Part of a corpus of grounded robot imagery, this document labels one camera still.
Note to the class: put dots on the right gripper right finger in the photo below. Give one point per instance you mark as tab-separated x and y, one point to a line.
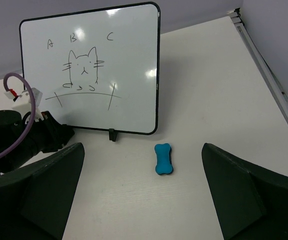
251	202

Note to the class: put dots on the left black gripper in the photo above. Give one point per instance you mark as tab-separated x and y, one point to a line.
45	136

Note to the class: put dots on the aluminium right side rail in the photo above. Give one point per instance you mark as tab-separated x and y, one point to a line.
270	79

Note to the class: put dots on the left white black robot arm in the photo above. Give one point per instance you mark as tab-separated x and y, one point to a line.
11	127

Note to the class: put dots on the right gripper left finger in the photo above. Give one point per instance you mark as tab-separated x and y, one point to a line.
35	200

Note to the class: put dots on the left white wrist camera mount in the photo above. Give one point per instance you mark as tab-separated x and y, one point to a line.
22	102

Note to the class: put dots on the blue bone-shaped eraser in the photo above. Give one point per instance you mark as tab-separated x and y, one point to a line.
163	159

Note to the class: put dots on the white whiteboard black frame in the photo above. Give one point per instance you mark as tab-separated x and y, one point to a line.
97	69

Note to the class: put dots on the right black whiteboard stand foot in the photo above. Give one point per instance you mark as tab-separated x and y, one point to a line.
113	135

